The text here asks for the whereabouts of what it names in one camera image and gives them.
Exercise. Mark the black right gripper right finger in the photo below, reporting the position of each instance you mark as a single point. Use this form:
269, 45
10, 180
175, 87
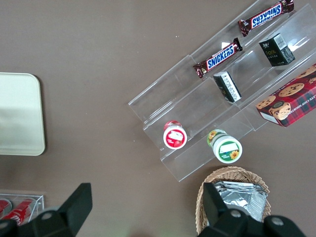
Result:
219, 217

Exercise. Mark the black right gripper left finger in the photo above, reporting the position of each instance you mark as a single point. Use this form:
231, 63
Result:
71, 212

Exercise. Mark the light tan wicker basket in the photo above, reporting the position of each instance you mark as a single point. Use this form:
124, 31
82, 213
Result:
234, 174

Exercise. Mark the beige rectangular serving tray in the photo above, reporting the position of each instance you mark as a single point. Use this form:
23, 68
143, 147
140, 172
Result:
19, 113

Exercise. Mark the silver foil packets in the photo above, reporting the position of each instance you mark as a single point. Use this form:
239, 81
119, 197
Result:
247, 200

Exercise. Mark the clear acrylic bottle rack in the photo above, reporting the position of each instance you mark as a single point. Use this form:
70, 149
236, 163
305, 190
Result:
37, 205

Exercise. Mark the green lidded snack cup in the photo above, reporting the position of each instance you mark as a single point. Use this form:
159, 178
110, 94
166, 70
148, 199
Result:
227, 148

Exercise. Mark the red lidded snack cup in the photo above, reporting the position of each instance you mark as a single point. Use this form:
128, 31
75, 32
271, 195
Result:
174, 137

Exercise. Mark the clear acrylic stepped display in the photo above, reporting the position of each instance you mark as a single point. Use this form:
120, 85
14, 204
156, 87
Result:
187, 106

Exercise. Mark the small black carton box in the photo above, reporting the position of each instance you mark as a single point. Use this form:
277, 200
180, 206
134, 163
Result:
276, 50
227, 87

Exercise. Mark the red tartan cookie box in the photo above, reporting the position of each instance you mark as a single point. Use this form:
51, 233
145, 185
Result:
291, 98

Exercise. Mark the Snickers chocolate bar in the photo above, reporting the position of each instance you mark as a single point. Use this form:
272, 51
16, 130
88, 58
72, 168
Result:
266, 17
218, 58

